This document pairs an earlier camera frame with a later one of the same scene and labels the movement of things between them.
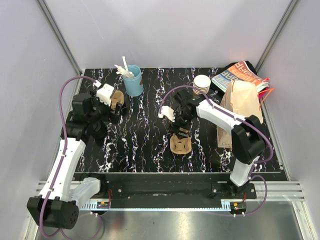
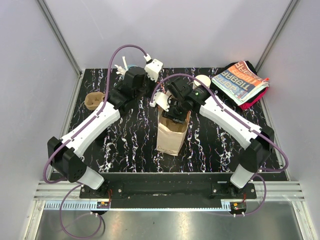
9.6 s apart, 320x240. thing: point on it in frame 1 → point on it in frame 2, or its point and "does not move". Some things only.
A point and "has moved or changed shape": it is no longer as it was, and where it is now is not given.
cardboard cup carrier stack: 116,96 has moved or changed shape
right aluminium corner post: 291,6 does not move
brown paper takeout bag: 241,98 → 171,134
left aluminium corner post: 54,26 does not move
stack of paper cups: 202,82 does not move
